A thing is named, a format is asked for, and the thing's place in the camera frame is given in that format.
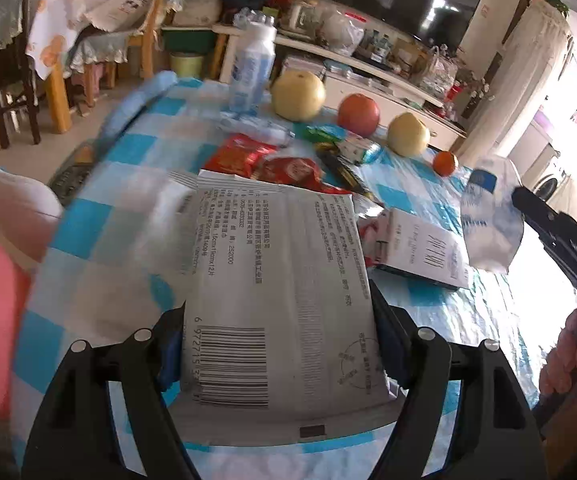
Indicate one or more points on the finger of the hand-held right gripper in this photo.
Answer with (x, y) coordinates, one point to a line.
(543, 215)

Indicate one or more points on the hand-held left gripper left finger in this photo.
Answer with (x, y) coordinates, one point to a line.
(171, 355)

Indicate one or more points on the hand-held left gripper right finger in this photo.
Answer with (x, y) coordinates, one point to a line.
(391, 350)

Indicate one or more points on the crushed clear plastic bottle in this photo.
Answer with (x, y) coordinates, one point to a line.
(488, 220)

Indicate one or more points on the white and blue carton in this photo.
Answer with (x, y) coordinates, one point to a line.
(423, 250)

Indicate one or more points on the grey printed wipes packet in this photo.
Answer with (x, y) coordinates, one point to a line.
(278, 285)

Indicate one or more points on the person's right hand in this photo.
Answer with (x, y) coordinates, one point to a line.
(563, 360)

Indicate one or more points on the washing machine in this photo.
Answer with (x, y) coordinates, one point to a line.
(551, 175)

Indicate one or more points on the small orange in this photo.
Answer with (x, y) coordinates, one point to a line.
(445, 163)

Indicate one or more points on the blue checked tablecloth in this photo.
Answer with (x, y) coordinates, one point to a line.
(118, 240)

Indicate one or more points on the red and silver packet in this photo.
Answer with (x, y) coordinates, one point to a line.
(371, 212)

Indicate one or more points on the covered standing air conditioner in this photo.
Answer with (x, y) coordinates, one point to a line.
(538, 70)

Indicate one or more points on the clear plastic bag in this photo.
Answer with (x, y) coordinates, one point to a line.
(436, 70)

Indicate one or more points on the black and gold wrapper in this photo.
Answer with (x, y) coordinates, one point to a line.
(343, 170)

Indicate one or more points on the green and white packet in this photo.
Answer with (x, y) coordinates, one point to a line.
(361, 149)

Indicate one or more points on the red snack packet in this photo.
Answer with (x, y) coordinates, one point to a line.
(288, 172)
(236, 155)

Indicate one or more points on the red apple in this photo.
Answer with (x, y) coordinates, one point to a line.
(358, 115)

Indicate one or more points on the white television cabinet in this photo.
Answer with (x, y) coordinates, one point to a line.
(368, 77)

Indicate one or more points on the green candy wrapper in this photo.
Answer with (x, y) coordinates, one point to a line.
(324, 132)

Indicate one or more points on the clear plastic wrapper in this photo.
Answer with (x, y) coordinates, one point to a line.
(258, 127)

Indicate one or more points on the white plastic bag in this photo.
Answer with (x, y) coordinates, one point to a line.
(341, 32)

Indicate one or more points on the yellow-green bucket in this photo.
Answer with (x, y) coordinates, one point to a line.
(187, 66)

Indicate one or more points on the white bottle with blue label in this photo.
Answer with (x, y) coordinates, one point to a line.
(251, 70)

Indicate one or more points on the dark wooden chair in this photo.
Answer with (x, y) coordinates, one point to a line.
(13, 95)

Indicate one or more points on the light wooden chair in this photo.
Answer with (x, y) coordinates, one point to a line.
(151, 25)

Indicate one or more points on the white cloth with orange print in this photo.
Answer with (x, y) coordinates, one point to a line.
(53, 35)

